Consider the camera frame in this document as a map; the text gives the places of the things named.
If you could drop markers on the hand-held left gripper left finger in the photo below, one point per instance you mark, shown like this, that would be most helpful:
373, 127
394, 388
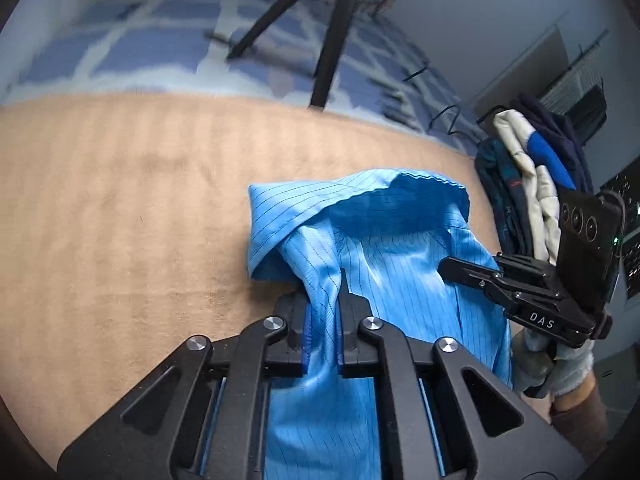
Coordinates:
295, 345

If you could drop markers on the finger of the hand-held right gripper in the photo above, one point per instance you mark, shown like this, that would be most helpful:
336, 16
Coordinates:
530, 267
465, 269

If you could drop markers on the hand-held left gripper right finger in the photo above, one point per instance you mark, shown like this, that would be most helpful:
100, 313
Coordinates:
346, 345

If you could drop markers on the light blue striped garment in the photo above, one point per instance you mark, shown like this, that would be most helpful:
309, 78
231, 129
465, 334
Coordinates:
390, 260

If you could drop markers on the person's right forearm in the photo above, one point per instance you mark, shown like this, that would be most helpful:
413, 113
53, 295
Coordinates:
580, 420

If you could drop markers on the person's right hand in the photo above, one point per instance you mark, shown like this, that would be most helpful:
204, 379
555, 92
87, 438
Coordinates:
545, 375

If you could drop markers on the black electronic device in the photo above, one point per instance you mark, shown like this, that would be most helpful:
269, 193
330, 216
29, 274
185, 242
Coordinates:
631, 220

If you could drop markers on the dark teal garment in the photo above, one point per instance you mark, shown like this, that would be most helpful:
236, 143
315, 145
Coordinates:
500, 195

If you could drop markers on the cream garment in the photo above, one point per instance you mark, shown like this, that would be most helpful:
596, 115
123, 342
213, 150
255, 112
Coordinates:
520, 160

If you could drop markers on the royal blue garment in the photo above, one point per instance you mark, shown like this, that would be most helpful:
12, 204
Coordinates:
545, 155

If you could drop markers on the tan fleece blanket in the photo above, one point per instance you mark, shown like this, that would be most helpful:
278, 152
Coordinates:
125, 210

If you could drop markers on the black tripod stand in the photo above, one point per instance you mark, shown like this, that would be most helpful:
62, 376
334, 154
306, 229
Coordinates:
335, 40

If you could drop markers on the blue checked bed sheet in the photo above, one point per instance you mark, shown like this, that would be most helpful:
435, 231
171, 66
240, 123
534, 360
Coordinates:
150, 35

